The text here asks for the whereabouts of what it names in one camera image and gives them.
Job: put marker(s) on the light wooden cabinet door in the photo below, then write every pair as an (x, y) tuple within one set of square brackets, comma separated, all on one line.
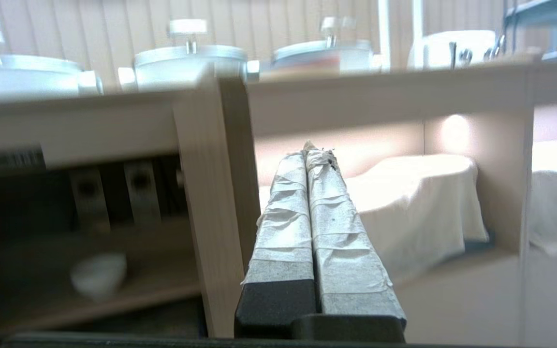
[(216, 203)]

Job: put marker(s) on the white utensil holder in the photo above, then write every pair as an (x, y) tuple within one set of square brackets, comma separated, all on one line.
[(457, 48)]

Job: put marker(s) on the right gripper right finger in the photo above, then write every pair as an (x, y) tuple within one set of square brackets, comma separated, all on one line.
[(346, 251)]

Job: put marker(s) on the small white bowl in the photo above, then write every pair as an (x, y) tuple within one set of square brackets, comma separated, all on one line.
[(98, 277)]

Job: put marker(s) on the light wooden cabinet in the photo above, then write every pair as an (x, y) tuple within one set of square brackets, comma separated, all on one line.
[(404, 159)]

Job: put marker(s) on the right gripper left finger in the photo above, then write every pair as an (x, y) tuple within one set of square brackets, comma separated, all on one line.
[(281, 227)]

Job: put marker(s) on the white pot with lid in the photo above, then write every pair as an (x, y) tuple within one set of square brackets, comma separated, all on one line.
[(27, 67), (322, 53), (189, 60)]

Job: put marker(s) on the metal shelf rack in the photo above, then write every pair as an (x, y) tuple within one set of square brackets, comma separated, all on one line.
[(549, 26)]

